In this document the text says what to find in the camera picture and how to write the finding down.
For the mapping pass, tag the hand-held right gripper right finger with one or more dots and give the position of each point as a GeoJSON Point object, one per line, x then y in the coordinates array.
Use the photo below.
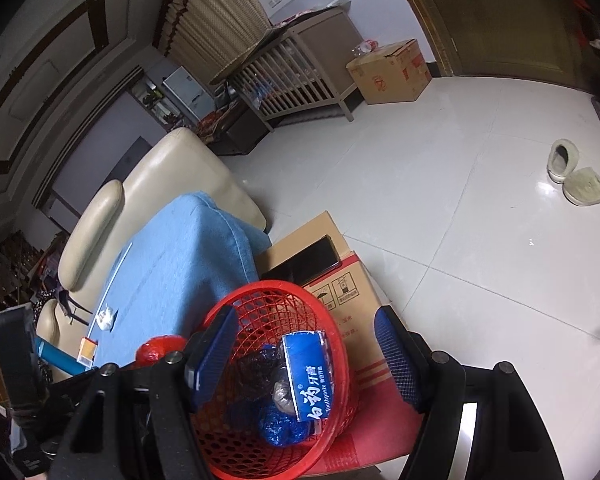
{"type": "Point", "coordinates": [397, 355]}

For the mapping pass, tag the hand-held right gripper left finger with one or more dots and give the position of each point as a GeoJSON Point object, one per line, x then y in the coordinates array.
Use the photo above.
{"type": "Point", "coordinates": [215, 350]}

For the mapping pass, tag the red plastic mesh basket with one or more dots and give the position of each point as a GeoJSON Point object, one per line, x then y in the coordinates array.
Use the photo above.
{"type": "Point", "coordinates": [260, 295]}

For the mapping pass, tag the blue toothpaste box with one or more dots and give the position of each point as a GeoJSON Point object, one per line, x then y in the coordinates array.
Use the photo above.
{"type": "Point", "coordinates": [305, 375]}

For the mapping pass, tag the blue plastic bag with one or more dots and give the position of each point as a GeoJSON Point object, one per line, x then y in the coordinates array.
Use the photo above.
{"type": "Point", "coordinates": [280, 427]}

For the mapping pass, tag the red plastic bag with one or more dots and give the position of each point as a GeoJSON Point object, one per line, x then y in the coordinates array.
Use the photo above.
{"type": "Point", "coordinates": [160, 349]}

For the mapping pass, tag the large flat cardboard box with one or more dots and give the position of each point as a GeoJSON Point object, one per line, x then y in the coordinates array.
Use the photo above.
{"type": "Point", "coordinates": [365, 310]}

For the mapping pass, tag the teal thermos bottle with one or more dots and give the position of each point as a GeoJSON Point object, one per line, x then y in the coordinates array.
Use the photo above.
{"type": "Point", "coordinates": [60, 357]}

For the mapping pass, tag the black flat panel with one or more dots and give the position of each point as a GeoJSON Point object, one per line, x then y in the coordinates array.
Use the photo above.
{"type": "Point", "coordinates": [15, 355]}

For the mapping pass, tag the orange and white small box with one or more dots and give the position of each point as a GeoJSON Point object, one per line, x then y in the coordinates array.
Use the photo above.
{"type": "Point", "coordinates": [87, 350]}

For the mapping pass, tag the white crumpled tissue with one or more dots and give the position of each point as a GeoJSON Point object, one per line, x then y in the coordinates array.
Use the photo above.
{"type": "Point", "coordinates": [106, 316]}

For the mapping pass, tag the long white rod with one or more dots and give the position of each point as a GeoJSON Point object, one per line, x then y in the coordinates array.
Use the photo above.
{"type": "Point", "coordinates": [111, 285]}

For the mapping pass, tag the black phone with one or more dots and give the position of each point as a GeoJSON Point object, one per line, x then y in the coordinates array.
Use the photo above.
{"type": "Point", "coordinates": [310, 260]}

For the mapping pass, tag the wooden lattice shelf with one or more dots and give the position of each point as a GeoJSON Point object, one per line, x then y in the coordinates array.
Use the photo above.
{"type": "Point", "coordinates": [15, 270]}

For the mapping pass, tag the cream leather sofa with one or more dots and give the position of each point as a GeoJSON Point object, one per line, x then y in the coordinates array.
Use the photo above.
{"type": "Point", "coordinates": [180, 170]}

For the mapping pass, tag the beige fuzzy slipper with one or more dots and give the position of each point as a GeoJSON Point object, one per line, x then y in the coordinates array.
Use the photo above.
{"type": "Point", "coordinates": [562, 160]}
{"type": "Point", "coordinates": [587, 187]}

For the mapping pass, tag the glass display cabinet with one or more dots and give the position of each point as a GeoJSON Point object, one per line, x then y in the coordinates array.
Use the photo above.
{"type": "Point", "coordinates": [152, 102]}

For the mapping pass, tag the white standing appliance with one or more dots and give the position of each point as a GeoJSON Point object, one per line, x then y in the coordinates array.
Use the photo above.
{"type": "Point", "coordinates": [190, 92]}

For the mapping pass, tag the cardboard box with red print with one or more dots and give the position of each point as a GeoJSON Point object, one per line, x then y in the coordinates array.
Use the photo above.
{"type": "Point", "coordinates": [385, 75]}

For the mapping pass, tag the clear plastic bottle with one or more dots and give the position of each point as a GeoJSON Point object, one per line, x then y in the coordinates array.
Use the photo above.
{"type": "Point", "coordinates": [365, 48]}

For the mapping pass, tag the wooden baby crib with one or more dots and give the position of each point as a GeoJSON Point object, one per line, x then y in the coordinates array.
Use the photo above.
{"type": "Point", "coordinates": [325, 40]}

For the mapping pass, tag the beige pleated curtain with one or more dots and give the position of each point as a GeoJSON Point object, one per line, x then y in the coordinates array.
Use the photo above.
{"type": "Point", "coordinates": [215, 10]}

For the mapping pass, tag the red clothes pile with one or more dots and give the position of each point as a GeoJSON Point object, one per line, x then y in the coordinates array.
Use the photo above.
{"type": "Point", "coordinates": [300, 16]}

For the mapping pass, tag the brown wooden door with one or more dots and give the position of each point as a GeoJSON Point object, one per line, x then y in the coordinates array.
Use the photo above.
{"type": "Point", "coordinates": [490, 15]}

